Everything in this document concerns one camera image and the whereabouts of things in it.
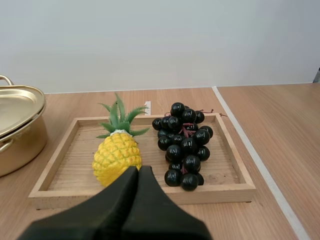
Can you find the yellow toy pineapple green crown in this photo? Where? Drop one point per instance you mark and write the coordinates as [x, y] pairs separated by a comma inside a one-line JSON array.
[[116, 157]]

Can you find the shallow wooden tray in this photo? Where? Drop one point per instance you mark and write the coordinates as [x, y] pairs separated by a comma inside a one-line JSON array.
[[75, 162]]

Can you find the bunch of dark toy grapes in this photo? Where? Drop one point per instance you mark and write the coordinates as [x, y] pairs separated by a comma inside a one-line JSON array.
[[187, 145]]

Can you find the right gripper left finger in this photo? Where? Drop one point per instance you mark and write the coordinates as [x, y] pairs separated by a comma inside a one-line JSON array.
[[107, 207]]

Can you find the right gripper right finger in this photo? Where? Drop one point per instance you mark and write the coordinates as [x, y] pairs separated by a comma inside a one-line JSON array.
[[155, 212]]

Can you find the gold lid with black knob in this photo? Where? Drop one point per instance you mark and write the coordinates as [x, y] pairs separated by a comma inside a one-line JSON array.
[[15, 107]]

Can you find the white backdrop board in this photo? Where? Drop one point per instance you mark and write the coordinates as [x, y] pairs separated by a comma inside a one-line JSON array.
[[150, 42]]

